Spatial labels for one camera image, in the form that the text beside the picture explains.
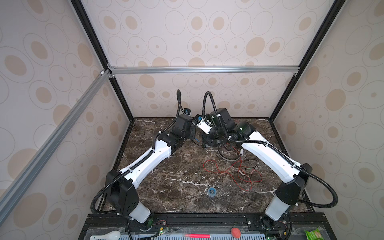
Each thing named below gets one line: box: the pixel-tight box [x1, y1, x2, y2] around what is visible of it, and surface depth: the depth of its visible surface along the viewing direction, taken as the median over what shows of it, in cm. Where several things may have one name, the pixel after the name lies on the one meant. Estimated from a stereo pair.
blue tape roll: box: [208, 187, 217, 198], surface depth 85 cm
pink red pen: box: [184, 233, 211, 239], surface depth 72 cm
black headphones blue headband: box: [184, 113, 203, 147], surface depth 62 cm
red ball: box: [231, 227, 242, 239], surface depth 70 cm
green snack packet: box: [303, 228, 325, 240], surface depth 70 cm
